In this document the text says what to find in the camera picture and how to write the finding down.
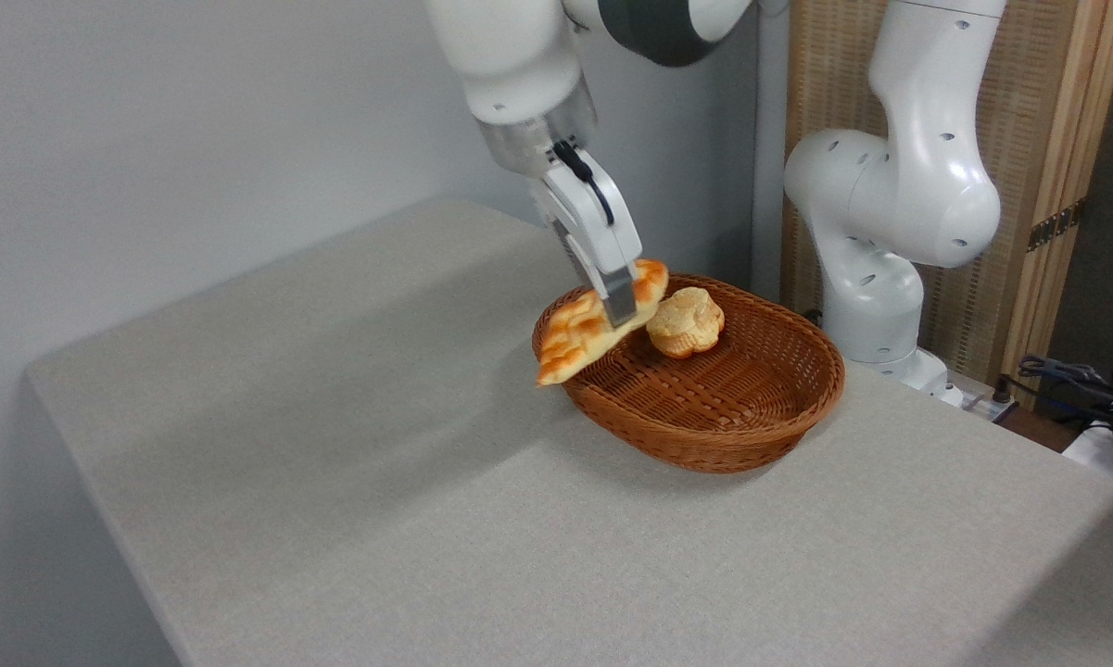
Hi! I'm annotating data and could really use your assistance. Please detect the round pale bread bun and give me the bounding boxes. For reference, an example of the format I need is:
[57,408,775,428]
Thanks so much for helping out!
[647,286,726,359]

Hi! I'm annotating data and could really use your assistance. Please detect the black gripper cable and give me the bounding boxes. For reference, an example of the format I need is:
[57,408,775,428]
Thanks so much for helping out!
[552,139,616,228]

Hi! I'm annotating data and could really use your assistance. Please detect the metal screen hinge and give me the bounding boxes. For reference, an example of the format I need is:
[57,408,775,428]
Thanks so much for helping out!
[1027,199,1087,253]

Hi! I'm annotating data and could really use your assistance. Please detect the black cable bundle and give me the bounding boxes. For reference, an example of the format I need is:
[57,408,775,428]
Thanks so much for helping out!
[1018,355,1113,436]

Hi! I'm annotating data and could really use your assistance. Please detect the braided golden bread loaf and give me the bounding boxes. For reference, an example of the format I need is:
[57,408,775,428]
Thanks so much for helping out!
[536,259,670,387]

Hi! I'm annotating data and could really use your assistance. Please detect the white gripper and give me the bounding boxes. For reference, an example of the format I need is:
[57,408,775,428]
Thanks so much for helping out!
[530,146,644,328]

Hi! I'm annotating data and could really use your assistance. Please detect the brown oval wicker basket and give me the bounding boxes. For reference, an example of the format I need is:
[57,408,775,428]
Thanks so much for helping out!
[532,271,846,474]

